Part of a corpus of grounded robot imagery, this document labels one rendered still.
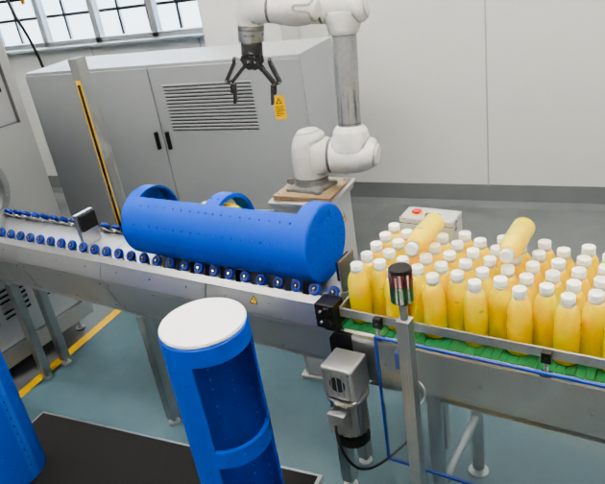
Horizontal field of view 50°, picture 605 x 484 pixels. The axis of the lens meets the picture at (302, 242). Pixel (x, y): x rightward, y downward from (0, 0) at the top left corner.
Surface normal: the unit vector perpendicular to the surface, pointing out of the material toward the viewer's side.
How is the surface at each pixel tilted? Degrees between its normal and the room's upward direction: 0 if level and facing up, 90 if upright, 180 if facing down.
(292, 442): 0
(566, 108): 90
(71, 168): 90
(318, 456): 0
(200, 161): 90
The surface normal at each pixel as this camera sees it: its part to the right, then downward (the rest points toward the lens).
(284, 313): -0.53, 0.12
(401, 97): -0.40, 0.45
